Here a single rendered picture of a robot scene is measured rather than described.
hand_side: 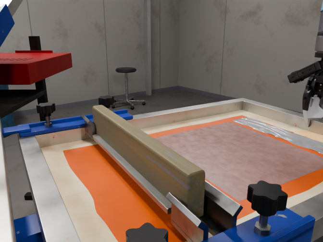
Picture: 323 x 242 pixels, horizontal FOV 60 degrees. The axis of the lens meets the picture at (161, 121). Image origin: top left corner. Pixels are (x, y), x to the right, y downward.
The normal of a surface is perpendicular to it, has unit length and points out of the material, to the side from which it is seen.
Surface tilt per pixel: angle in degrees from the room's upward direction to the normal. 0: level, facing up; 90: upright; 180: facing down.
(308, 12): 90
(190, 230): 90
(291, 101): 90
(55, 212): 0
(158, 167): 90
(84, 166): 0
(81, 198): 0
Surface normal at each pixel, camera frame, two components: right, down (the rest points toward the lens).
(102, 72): 0.63, 0.24
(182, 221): -0.86, 0.15
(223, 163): 0.00, -0.95
